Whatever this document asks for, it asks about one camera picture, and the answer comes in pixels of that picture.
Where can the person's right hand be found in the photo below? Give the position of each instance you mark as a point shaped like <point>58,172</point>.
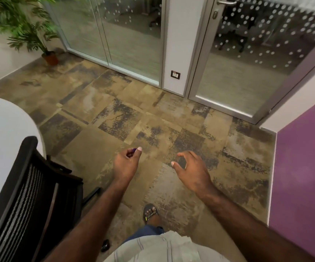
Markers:
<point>194,171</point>

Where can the green potted palm plant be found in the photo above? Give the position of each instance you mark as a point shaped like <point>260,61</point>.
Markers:
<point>21,21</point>

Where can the glass partition with metal frame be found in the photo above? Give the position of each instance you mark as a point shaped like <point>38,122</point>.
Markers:
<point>113,35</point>

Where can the person's left hand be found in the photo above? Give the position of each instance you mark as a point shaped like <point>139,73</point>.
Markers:
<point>124,167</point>

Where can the person's left thumb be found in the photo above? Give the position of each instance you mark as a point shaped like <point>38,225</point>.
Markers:
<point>137,156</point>

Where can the person's left forearm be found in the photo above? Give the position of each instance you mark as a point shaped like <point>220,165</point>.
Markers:
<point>92,221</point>

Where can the white wall socket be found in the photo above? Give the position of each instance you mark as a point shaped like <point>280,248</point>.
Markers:
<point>175,74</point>

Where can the silver door lock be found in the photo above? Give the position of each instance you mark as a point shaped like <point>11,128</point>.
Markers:
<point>215,14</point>

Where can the glass door with dotted film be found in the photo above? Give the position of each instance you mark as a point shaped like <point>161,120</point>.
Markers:
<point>250,65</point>

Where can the person's right thumb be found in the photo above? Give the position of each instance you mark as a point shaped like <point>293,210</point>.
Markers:
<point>177,168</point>

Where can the black mesh office chair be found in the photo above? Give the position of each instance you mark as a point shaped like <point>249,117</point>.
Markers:
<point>29,204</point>

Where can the black sandal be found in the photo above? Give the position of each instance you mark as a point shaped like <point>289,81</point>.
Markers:
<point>105,245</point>
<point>149,211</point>

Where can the small purple object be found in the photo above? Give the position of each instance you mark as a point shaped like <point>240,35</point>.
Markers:
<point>132,151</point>

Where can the blue jeans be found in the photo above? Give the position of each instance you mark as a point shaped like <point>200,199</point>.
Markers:
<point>146,231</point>

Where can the black swivel chair behind glass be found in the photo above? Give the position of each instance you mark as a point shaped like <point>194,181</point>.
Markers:
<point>237,21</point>

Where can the brown plant pot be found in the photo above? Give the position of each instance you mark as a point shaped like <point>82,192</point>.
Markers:
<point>50,58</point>

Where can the white striped shirt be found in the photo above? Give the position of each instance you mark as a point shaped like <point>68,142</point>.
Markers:
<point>162,249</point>

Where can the person's right forearm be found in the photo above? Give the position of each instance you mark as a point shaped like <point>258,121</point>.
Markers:
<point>250,229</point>

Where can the white round table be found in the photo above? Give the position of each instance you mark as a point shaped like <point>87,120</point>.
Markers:
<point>4,139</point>

